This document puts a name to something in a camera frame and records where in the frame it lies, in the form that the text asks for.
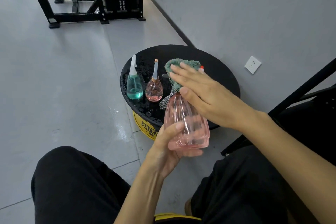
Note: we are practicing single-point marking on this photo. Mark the person's left hand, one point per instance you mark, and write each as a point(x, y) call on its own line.
point(160, 158)

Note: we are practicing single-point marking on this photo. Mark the green cleaning cloth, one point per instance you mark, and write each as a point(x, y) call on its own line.
point(172, 65)

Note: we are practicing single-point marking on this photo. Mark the round black table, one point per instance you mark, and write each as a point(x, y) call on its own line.
point(223, 79)

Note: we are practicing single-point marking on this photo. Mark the person's right hand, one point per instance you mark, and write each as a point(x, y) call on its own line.
point(218, 100)

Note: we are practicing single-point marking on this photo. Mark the green spray bottle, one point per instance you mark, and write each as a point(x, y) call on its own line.
point(135, 91)

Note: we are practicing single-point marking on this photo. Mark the black metal rack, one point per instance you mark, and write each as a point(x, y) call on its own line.
point(309, 118)

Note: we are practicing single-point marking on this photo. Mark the yellow barrel base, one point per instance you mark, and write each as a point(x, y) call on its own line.
point(144, 126)

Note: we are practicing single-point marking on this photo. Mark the person's right forearm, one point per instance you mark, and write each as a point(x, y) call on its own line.
point(294, 153)

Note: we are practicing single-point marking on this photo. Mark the pink spray bottle grey nozzle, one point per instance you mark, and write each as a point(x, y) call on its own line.
point(186, 132)
point(154, 92)

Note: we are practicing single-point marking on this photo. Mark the yellow round stool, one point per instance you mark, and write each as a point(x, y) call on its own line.
point(173, 216)

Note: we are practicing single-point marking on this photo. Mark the pink bottle orange white nozzle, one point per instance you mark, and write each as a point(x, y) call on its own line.
point(201, 69)

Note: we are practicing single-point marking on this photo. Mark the white wall socket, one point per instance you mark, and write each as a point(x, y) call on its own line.
point(252, 65)

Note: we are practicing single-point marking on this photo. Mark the person's light shoe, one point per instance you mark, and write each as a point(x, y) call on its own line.
point(188, 208)

